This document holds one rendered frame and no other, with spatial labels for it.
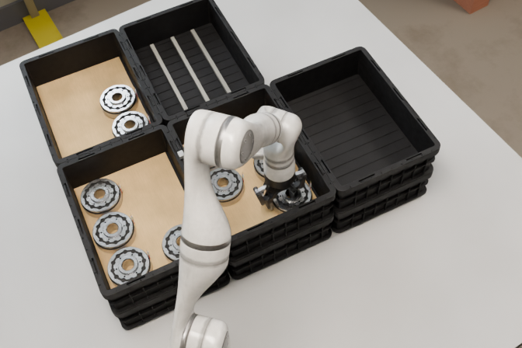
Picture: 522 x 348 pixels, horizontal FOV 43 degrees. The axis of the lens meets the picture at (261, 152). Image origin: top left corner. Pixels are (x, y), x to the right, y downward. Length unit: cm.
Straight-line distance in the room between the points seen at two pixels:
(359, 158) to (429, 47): 152
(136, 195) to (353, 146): 60
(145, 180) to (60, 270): 33
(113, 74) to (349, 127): 72
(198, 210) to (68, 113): 90
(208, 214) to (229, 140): 16
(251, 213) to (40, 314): 60
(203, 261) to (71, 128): 87
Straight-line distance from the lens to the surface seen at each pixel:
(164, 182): 179
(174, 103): 195
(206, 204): 118
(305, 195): 170
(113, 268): 167
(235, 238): 157
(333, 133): 185
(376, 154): 182
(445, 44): 328
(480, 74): 319
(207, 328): 132
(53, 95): 207
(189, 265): 122
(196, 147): 112
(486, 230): 190
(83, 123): 197
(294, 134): 141
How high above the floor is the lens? 232
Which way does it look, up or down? 55 degrees down
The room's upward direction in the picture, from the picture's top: 5 degrees counter-clockwise
